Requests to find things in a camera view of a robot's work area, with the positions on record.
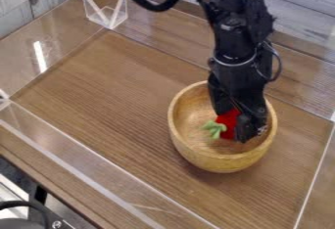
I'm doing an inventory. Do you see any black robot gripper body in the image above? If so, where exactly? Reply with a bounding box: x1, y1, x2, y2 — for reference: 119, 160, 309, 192
205, 40, 276, 116

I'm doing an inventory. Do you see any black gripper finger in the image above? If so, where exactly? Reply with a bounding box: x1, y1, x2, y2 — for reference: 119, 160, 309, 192
208, 85, 235, 115
235, 105, 268, 143

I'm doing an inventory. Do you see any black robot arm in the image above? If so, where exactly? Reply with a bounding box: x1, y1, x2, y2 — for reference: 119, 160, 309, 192
133, 0, 280, 143

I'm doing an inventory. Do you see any wooden bowl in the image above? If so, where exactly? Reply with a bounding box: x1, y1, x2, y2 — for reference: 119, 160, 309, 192
167, 81, 279, 173

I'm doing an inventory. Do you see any clear acrylic corner bracket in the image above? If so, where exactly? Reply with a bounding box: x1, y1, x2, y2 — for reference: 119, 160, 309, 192
82, 0, 128, 30

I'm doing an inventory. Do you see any clear acrylic tray wall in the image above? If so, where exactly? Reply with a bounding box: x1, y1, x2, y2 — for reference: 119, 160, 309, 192
0, 90, 219, 229

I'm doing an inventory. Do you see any black cable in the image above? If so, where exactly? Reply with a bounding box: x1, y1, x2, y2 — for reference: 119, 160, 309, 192
0, 200, 53, 229

